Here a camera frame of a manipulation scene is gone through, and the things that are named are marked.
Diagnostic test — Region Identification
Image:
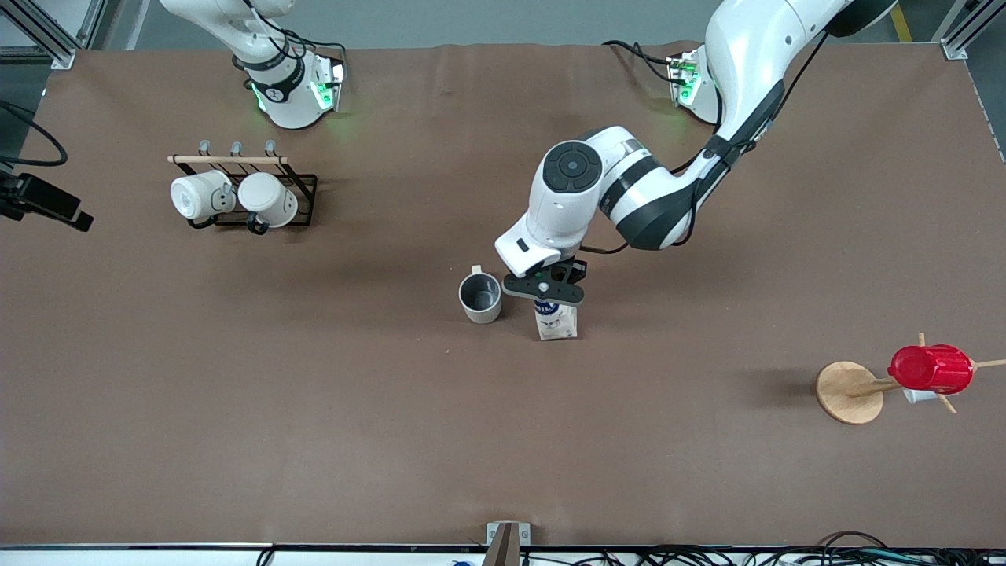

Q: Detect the aluminium frame profile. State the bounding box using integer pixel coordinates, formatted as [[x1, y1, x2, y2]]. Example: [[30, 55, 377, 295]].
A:
[[0, 0, 107, 70], [939, 0, 1006, 62]]

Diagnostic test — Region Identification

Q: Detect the black right base cable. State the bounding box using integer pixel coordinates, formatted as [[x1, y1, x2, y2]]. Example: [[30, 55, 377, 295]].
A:
[[295, 35, 348, 65]]

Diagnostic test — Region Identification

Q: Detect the red plastic cup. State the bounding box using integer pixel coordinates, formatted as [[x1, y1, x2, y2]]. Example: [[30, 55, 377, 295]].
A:
[[888, 344, 976, 395]]

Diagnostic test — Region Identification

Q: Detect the black wire rack wooden bar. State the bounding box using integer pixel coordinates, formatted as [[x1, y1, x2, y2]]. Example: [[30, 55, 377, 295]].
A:
[[167, 140, 318, 230]]

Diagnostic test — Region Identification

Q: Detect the black floor cable bundle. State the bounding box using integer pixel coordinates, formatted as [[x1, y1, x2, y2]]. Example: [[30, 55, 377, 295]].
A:
[[519, 531, 1006, 566]]

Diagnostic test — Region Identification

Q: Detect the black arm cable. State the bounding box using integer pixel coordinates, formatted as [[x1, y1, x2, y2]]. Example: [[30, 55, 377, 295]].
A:
[[580, 28, 835, 257], [0, 101, 69, 168]]

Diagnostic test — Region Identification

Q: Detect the black left base cable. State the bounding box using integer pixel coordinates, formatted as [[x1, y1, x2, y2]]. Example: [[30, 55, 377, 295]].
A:
[[603, 39, 678, 84]]

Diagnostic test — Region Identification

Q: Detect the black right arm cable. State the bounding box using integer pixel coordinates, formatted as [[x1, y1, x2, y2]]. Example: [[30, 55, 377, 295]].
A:
[[0, 101, 69, 168]]

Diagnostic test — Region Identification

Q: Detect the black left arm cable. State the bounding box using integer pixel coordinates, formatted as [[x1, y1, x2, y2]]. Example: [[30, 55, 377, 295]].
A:
[[580, 28, 835, 257]]

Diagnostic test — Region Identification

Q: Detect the white ceramic mug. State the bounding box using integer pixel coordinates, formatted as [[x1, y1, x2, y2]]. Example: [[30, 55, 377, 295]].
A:
[[237, 171, 299, 230], [171, 169, 236, 222]]

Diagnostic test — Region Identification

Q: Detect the blue white milk carton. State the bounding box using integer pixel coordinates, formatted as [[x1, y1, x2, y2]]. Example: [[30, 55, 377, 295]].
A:
[[534, 300, 578, 340]]

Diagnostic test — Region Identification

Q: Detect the black base cable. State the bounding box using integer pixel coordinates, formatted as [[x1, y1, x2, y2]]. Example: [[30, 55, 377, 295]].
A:
[[295, 35, 348, 65], [603, 39, 678, 84]]

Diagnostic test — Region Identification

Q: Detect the wooden mug tree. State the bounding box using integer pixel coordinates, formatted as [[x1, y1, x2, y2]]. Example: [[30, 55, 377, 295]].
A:
[[815, 333, 1006, 426]]

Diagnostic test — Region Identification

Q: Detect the grey ceramic mug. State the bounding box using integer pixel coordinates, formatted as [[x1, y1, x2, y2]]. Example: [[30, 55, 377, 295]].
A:
[[458, 266, 503, 325]]

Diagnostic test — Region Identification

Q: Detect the brown camera mount post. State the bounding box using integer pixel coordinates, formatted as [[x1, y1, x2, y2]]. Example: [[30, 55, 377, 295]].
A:
[[481, 524, 521, 566]]

